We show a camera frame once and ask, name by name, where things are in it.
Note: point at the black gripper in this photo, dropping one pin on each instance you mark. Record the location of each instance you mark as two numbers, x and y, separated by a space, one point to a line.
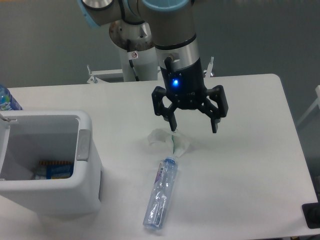
185 89

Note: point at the white plastic wrapper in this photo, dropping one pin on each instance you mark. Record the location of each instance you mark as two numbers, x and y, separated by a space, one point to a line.
176 142

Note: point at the clear plastic water bottle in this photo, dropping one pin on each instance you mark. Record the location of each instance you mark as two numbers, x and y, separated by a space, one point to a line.
161 193

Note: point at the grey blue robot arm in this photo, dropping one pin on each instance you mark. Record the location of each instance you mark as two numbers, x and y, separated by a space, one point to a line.
172 30

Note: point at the white trash can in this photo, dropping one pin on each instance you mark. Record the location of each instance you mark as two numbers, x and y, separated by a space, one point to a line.
27 137

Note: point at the blue snack packet in bin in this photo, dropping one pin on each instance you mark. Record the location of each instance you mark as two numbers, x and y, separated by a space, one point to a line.
49 170

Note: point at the black device at right edge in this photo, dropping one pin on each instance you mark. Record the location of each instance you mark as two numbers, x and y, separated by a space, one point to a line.
311 213

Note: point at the blue bottle at left edge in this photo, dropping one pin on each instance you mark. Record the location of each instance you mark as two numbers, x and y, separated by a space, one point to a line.
7 101

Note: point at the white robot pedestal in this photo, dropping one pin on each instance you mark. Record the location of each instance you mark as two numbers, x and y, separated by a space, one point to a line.
138 57

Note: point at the white base frame with bolts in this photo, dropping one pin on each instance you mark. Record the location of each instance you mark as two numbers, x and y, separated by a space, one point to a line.
117 76

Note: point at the white frame at right edge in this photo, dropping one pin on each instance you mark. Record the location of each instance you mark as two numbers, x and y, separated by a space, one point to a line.
311 111

